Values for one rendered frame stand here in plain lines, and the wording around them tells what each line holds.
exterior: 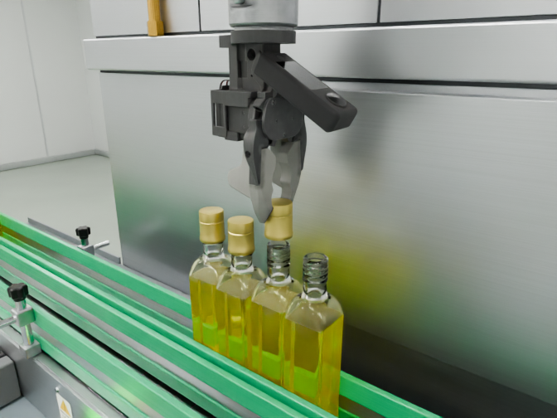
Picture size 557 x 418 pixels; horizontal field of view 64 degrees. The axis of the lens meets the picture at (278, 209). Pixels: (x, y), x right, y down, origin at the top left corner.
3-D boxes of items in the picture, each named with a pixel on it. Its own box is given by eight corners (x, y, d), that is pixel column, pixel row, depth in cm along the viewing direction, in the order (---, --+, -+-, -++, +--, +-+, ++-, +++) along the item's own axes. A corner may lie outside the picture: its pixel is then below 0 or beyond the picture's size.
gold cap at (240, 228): (260, 250, 59) (259, 218, 58) (242, 258, 56) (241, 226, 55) (240, 243, 61) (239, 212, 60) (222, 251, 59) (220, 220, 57)
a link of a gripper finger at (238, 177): (234, 214, 56) (240, 140, 54) (272, 225, 52) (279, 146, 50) (217, 217, 53) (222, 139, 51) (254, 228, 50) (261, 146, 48)
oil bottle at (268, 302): (306, 409, 64) (309, 276, 57) (282, 434, 60) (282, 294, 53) (275, 392, 67) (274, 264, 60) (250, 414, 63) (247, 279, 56)
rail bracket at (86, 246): (117, 275, 104) (110, 222, 99) (89, 287, 99) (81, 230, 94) (107, 270, 106) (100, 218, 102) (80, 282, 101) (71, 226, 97)
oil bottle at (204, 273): (244, 376, 71) (241, 253, 64) (220, 396, 66) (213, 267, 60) (220, 362, 74) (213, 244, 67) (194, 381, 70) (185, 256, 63)
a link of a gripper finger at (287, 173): (269, 197, 61) (262, 132, 57) (305, 206, 57) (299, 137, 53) (254, 206, 59) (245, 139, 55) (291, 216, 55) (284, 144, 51)
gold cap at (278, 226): (298, 234, 55) (299, 201, 54) (281, 243, 52) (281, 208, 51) (276, 227, 57) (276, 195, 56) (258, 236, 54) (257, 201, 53)
